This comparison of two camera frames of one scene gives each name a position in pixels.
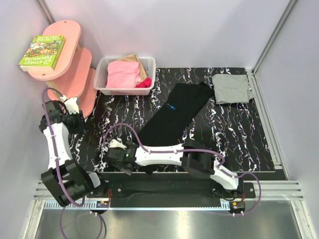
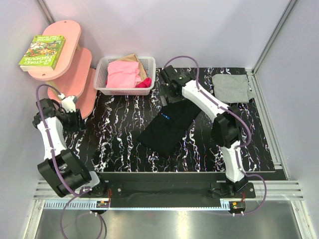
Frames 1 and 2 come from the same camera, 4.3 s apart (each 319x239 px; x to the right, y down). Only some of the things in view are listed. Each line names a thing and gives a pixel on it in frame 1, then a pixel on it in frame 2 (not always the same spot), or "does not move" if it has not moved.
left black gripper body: x=76 y=125 does not move
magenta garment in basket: x=147 y=83 does not move
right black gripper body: x=121 y=168 -> x=165 y=90
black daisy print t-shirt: x=169 y=128 does not move
